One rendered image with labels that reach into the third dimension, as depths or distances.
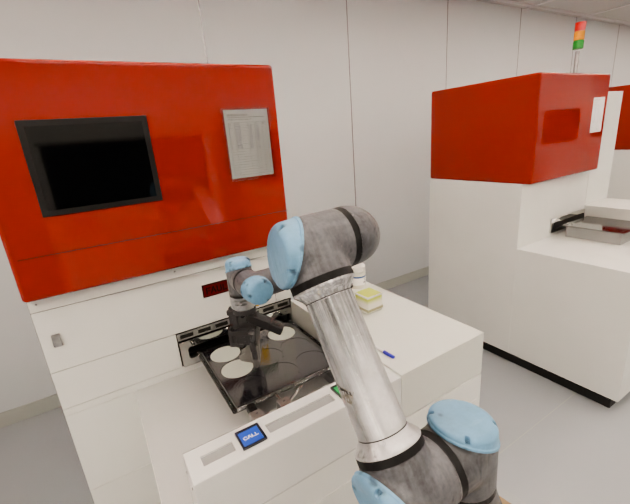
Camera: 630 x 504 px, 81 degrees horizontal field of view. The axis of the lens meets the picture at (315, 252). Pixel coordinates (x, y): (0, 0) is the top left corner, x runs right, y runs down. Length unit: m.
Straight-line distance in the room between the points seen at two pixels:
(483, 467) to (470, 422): 0.07
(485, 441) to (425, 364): 0.44
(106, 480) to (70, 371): 0.43
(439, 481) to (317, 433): 0.36
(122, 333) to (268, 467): 0.67
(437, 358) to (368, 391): 0.55
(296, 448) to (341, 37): 3.08
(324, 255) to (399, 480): 0.35
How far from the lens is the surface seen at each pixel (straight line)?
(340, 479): 1.11
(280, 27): 3.20
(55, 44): 2.80
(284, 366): 1.24
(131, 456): 1.60
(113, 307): 1.33
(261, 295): 0.98
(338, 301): 0.62
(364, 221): 0.67
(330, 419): 0.97
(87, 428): 1.51
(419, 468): 0.66
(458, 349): 1.21
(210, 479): 0.89
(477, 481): 0.75
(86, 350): 1.37
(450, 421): 0.73
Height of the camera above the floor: 1.59
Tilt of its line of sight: 17 degrees down
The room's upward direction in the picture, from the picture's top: 5 degrees counter-clockwise
